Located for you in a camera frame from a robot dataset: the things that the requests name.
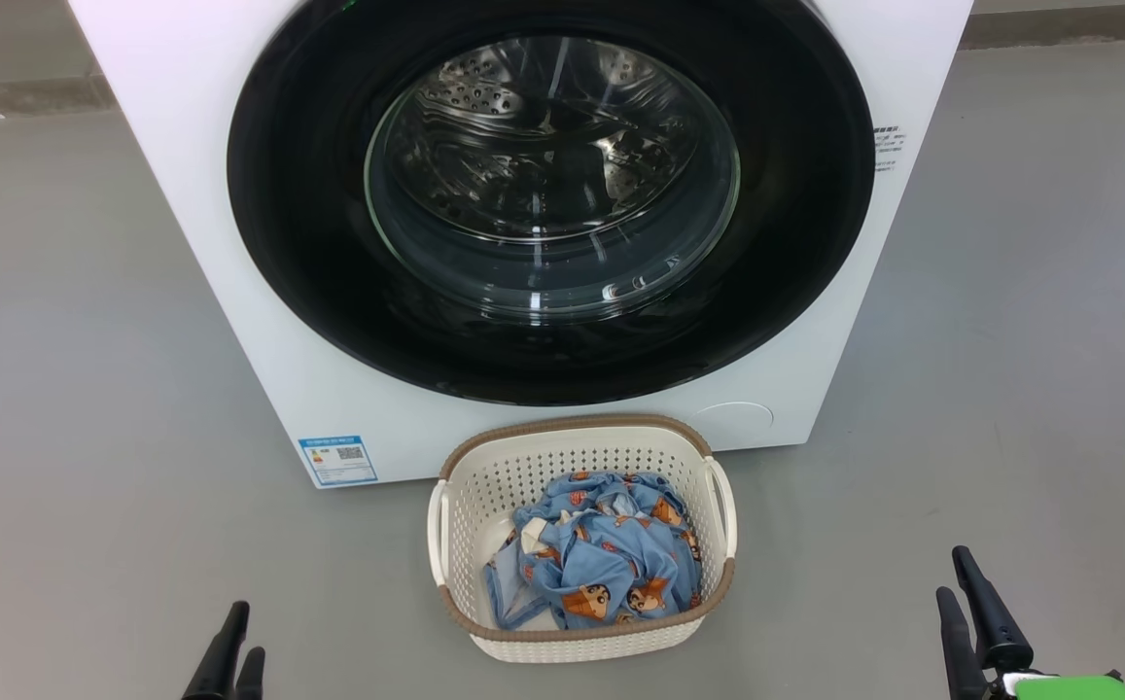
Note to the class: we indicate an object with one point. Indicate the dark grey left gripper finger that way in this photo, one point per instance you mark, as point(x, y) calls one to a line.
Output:
point(217, 661)
point(251, 681)

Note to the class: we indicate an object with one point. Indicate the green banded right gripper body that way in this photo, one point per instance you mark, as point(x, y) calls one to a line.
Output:
point(1077, 688)

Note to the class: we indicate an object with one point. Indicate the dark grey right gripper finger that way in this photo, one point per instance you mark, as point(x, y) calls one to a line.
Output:
point(963, 661)
point(1000, 637)

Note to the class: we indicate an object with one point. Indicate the blue cartoon print garment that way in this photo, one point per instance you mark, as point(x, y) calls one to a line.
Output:
point(611, 491)
point(601, 574)

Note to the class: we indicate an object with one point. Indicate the round dark washer door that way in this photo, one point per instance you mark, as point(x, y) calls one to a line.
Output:
point(309, 243)

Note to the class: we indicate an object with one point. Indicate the white front-load washing machine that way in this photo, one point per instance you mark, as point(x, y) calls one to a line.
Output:
point(183, 194)

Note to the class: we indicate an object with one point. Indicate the stainless steel washing machine drum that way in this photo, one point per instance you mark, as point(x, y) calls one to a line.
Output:
point(543, 146)

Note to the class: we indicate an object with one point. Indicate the blue energy label sticker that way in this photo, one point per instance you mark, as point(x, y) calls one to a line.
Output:
point(338, 460)

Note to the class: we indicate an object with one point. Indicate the cream perforated laundry basket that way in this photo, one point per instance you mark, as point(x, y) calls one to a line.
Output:
point(484, 486)

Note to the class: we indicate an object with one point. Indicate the black printed text label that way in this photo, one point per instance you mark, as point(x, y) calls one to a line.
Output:
point(890, 146)

